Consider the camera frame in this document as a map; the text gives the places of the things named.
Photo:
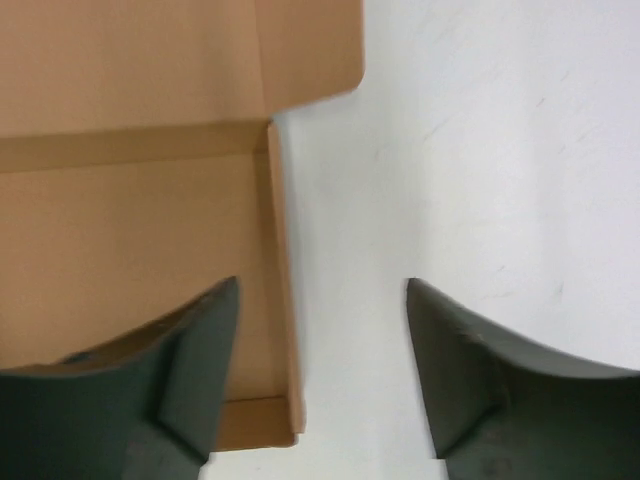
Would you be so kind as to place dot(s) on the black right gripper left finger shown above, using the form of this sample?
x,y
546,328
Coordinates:
x,y
145,405

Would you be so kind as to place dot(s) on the cardboard box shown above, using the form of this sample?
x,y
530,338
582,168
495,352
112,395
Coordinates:
x,y
140,164

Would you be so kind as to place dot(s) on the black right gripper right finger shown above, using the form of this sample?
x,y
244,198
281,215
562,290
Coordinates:
x,y
502,406

